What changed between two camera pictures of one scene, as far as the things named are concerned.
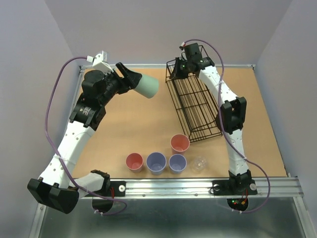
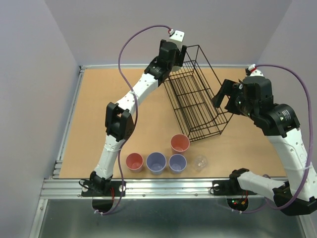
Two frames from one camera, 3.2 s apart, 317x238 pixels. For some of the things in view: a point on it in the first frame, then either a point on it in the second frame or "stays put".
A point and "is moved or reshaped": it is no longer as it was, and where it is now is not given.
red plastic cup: [134, 162] stays put
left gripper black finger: [131, 79] → [182, 55]
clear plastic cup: [199, 163] stays put
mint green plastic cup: [148, 86] is moved or reshaped
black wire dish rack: [196, 105] stays put
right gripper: [176, 74] → [228, 88]
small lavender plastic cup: [177, 163] stays put
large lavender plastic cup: [156, 162] stays put
